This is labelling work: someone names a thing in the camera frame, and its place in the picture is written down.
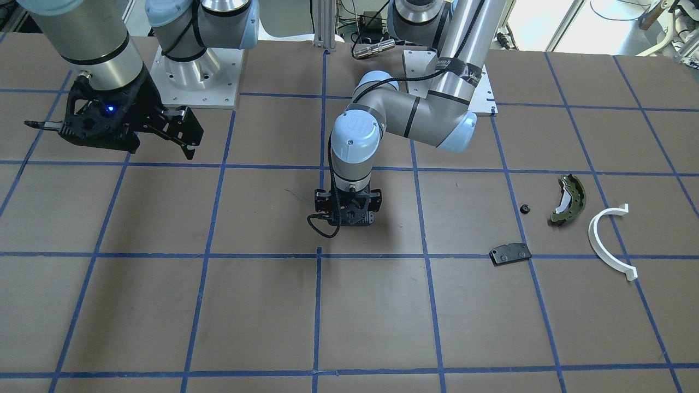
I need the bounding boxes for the green brake shoe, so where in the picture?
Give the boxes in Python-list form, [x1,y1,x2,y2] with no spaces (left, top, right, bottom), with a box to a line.
[549,174,586,227]

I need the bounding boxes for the black brake pad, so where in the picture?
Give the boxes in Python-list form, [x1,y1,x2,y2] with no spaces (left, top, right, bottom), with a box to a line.
[489,243,532,266]

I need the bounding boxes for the white curved plastic part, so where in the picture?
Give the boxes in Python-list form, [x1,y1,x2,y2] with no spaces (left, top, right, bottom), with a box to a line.
[588,204,638,282]

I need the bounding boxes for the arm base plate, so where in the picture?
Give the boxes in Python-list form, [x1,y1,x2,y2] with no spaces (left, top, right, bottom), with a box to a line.
[402,50,497,116]
[150,48,246,109]

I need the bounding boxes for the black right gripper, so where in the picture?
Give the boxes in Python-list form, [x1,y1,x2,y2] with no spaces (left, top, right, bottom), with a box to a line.
[24,70,203,160]

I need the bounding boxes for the aluminium frame post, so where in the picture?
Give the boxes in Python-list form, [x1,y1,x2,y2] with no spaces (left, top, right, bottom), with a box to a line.
[311,0,337,52]

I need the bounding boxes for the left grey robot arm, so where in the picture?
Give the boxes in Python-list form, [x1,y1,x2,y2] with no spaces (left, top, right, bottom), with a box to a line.
[307,1,505,228]

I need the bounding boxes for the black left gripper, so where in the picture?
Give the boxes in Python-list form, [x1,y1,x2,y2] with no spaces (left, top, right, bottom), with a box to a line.
[314,186,382,227]

